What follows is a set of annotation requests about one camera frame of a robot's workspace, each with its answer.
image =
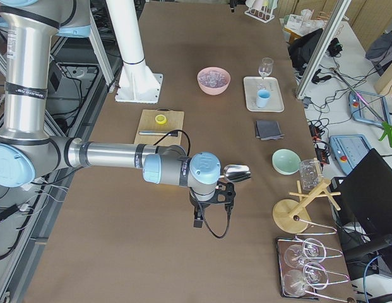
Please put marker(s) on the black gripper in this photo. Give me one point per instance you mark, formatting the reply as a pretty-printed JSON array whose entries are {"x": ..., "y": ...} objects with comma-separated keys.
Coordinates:
[{"x": 196, "y": 206}]

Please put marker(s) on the silver metal ice scoop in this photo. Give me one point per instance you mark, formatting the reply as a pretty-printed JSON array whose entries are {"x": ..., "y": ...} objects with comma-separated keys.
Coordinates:
[{"x": 236, "y": 173}]

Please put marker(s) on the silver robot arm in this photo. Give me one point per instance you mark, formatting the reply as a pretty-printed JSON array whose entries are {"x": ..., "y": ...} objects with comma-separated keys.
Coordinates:
[{"x": 28, "y": 152}]

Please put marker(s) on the wooden cup tree stand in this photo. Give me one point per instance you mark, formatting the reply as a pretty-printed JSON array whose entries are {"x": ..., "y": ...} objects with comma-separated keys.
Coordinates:
[{"x": 291, "y": 216}]

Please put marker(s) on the pink bowl of ice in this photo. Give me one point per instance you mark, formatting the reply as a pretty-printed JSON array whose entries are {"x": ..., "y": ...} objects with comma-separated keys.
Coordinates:
[{"x": 213, "y": 80}]

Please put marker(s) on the light blue cup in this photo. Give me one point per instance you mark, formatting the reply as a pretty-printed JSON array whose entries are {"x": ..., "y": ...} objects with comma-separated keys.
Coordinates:
[{"x": 262, "y": 98}]

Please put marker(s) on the steel muddler bar tool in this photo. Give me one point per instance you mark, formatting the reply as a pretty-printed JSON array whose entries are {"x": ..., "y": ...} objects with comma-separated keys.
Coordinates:
[{"x": 159, "y": 133}]

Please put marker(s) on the bamboo cutting board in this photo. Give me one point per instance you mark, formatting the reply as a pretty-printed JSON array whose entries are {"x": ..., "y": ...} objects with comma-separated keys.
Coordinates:
[{"x": 175, "y": 120}]

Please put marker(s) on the light green bowl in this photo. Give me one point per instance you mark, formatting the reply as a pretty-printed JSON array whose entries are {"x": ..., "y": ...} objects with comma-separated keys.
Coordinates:
[{"x": 285, "y": 162}]

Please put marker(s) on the half lemon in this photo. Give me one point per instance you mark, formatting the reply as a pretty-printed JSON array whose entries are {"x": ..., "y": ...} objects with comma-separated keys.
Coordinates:
[{"x": 161, "y": 119}]

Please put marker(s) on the grey folded cloth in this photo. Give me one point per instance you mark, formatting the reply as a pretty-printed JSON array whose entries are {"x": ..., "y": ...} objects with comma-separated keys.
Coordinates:
[{"x": 268, "y": 130}]

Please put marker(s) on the black glass rack tray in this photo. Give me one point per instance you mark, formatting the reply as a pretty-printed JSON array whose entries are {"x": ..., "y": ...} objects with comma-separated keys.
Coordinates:
[{"x": 281, "y": 245}]

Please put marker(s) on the clear glass mug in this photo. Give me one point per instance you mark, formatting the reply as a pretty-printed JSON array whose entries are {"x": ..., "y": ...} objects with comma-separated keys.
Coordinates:
[{"x": 310, "y": 173}]

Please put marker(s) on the inverted wine glass upper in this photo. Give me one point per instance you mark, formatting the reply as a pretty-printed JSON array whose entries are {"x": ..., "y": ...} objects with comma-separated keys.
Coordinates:
[{"x": 309, "y": 250}]

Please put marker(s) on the inverted wine glass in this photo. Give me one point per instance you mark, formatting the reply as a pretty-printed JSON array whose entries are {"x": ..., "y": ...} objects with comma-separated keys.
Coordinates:
[
  {"x": 310, "y": 280},
  {"x": 309, "y": 250}
]

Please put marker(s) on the cream serving tray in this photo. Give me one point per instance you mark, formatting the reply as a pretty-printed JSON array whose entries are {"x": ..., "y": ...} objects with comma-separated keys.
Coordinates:
[{"x": 251, "y": 86}]

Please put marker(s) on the inverted wine glass lower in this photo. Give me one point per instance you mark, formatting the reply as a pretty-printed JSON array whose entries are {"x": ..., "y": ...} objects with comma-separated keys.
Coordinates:
[{"x": 310, "y": 280}]

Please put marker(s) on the clear wine glass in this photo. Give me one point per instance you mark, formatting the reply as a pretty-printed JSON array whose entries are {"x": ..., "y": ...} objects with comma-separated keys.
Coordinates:
[{"x": 265, "y": 67}]

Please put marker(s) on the blue teach pendant lower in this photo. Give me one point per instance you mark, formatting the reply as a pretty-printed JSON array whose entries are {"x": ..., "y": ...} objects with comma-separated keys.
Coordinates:
[{"x": 349, "y": 150}]

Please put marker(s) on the blue teach pendant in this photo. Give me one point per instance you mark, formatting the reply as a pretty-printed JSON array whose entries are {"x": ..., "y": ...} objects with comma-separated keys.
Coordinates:
[
  {"x": 349, "y": 150},
  {"x": 361, "y": 113}
]

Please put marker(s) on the black laptop monitor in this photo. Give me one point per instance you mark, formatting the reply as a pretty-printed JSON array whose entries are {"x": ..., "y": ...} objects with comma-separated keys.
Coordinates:
[{"x": 366, "y": 195}]

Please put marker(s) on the black backpack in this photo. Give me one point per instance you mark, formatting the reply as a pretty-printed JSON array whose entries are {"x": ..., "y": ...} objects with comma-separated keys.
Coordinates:
[{"x": 301, "y": 50}]

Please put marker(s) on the blue teach pendant upper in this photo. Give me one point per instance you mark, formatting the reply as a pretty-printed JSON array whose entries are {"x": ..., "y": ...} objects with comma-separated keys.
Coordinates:
[{"x": 361, "y": 113}]

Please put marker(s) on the white dish rack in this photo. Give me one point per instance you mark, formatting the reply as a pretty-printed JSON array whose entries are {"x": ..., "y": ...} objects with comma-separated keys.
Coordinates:
[{"x": 261, "y": 10}]

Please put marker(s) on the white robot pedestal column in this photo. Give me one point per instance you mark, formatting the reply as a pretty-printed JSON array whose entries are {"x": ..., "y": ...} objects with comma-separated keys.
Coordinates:
[{"x": 137, "y": 82}]

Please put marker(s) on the aluminium frame post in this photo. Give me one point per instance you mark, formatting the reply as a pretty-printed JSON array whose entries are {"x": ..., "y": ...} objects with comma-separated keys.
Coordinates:
[{"x": 328, "y": 33}]

